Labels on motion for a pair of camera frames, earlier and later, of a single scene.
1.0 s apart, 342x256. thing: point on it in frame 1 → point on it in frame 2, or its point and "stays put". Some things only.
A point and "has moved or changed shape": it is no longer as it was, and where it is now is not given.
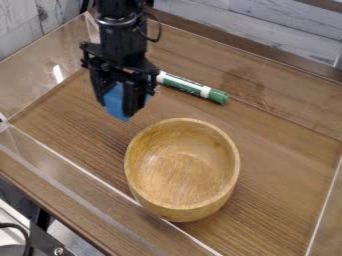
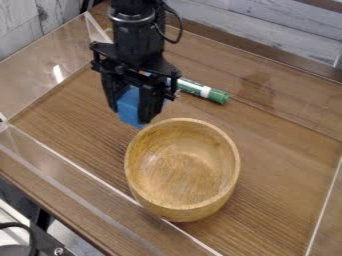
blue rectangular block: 116,101 has moved or changed shape
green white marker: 193,87 stays put
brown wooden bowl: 181,164 stays put
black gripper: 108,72 → 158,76
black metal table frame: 45,244 stays put
